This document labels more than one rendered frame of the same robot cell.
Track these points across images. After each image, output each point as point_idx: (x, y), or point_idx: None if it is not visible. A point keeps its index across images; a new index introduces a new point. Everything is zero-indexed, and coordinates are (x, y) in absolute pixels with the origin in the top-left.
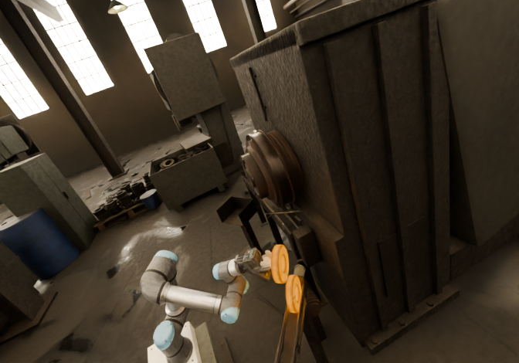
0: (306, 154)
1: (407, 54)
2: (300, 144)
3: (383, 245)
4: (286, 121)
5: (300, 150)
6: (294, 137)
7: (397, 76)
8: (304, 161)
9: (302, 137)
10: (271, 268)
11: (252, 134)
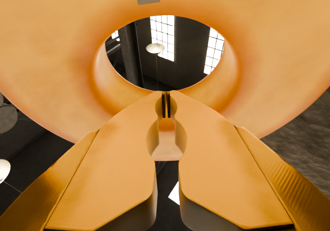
0: (298, 140)
1: None
2: (304, 155)
3: None
4: (320, 190)
5: (327, 153)
6: (320, 170)
7: None
8: (329, 136)
9: (281, 156)
10: (69, 139)
11: None
